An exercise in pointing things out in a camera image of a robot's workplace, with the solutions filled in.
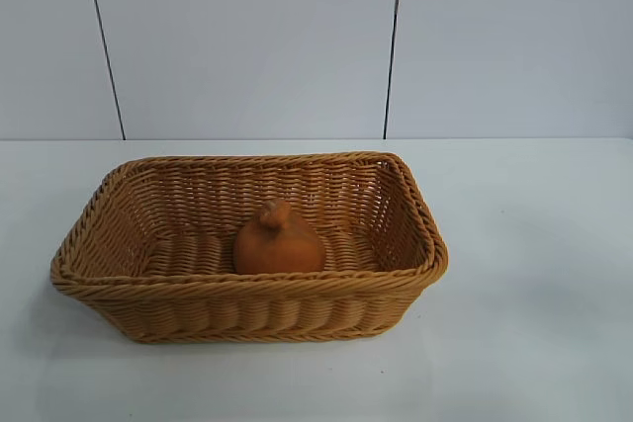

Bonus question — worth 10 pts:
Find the orange fruit with knob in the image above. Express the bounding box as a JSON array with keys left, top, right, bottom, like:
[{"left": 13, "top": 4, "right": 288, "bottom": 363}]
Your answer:
[{"left": 232, "top": 198, "right": 326, "bottom": 276}]

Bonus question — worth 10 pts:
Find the woven wicker basket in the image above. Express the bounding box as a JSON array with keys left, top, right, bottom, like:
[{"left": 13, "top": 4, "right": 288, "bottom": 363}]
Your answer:
[{"left": 48, "top": 150, "right": 450, "bottom": 344}]

